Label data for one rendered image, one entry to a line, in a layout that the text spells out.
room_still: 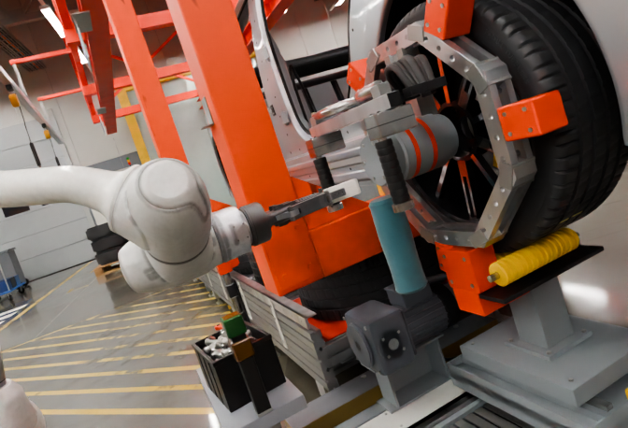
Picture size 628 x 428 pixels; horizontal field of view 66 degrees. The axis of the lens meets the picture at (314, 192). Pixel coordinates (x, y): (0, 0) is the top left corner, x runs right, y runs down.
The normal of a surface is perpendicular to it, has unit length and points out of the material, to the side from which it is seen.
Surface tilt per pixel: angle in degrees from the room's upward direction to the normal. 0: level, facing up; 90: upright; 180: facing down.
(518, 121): 90
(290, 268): 90
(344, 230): 90
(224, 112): 90
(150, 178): 70
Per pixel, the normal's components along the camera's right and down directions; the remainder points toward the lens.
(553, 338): 0.36, -0.04
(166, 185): 0.31, -0.44
